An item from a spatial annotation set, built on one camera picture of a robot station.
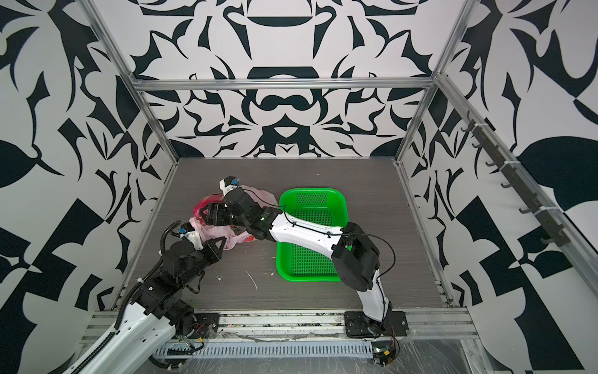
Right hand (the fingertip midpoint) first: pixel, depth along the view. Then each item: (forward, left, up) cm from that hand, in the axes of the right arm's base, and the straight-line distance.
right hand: (205, 209), depth 74 cm
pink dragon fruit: (+4, -1, +1) cm, 4 cm away
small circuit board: (-35, -54, -25) cm, 69 cm away
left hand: (-4, -5, -9) cm, 11 cm away
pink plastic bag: (-4, -5, -12) cm, 13 cm away
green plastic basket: (-9, -28, -24) cm, 38 cm away
